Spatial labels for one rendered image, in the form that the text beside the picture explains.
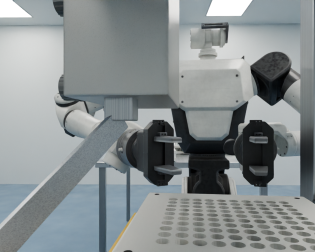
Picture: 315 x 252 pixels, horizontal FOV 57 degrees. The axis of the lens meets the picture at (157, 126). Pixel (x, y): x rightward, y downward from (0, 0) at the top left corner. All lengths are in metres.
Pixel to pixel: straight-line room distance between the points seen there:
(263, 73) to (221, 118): 0.20
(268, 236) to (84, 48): 0.26
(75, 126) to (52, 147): 4.84
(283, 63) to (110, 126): 0.78
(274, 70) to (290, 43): 4.95
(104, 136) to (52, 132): 5.35
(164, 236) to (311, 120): 0.32
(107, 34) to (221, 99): 0.65
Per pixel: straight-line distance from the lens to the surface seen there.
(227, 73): 0.92
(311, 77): 0.54
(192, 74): 0.91
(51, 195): 0.27
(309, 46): 0.56
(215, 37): 1.00
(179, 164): 1.83
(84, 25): 0.31
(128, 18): 0.30
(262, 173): 0.52
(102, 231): 1.98
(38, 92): 5.77
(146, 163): 0.55
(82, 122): 0.81
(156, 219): 0.36
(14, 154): 5.95
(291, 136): 0.79
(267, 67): 0.99
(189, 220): 0.36
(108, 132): 0.30
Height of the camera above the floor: 1.07
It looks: level
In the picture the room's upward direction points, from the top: straight up
